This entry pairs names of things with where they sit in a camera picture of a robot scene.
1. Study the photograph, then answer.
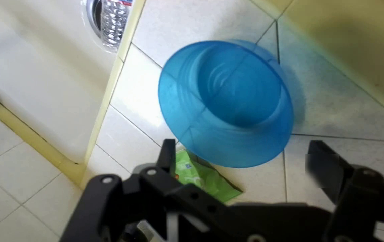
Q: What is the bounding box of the green snack bag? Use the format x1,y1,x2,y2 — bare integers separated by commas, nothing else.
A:
174,147,245,206

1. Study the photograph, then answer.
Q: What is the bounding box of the blue plastic bowl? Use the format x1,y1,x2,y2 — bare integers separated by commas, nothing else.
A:
157,39,296,170

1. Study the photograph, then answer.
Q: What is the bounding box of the white sink basin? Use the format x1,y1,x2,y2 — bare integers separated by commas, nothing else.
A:
0,0,148,167

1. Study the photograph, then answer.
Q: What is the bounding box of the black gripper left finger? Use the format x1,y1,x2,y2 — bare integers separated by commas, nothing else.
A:
59,137,230,242

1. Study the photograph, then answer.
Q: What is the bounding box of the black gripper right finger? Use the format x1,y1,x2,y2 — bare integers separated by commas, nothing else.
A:
305,139,384,242

